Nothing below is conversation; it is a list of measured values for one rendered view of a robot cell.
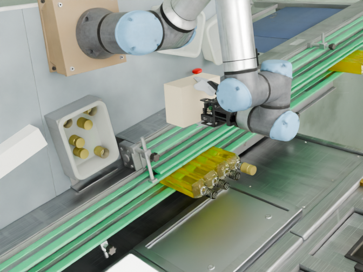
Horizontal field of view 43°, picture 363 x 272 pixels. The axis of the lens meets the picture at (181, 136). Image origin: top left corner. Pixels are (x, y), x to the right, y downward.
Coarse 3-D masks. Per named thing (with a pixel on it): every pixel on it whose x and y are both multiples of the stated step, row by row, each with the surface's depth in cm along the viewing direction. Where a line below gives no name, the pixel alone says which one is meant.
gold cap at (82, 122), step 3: (81, 117) 150; (78, 120) 149; (81, 120) 148; (84, 120) 147; (87, 120) 147; (90, 120) 148; (78, 123) 149; (81, 123) 148; (84, 123) 147; (87, 123) 147; (90, 123) 148; (78, 126) 150; (81, 126) 148; (84, 126) 147; (87, 126) 148; (90, 126) 148; (87, 129) 148
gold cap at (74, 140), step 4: (72, 136) 149; (76, 136) 148; (72, 140) 148; (76, 140) 146; (80, 140) 147; (84, 140) 148; (72, 144) 148; (76, 144) 146; (80, 144) 147; (84, 144) 148
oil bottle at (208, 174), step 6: (192, 162) 162; (180, 168) 161; (186, 168) 159; (192, 168) 159; (198, 168) 158; (204, 168) 157; (210, 168) 157; (198, 174) 155; (204, 174) 154; (210, 174) 154; (216, 174) 154; (210, 180) 153; (210, 186) 154
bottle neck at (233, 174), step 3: (228, 168) 157; (225, 171) 156; (228, 171) 155; (231, 171) 155; (234, 171) 154; (225, 174) 156; (228, 174) 155; (231, 174) 154; (234, 174) 153; (237, 174) 155; (228, 177) 156; (231, 177) 154; (234, 177) 153; (237, 177) 155
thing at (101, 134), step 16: (80, 112) 142; (64, 128) 147; (80, 128) 151; (96, 128) 155; (64, 144) 141; (96, 144) 157; (112, 144) 154; (80, 160) 154; (96, 160) 155; (112, 160) 154; (80, 176) 147
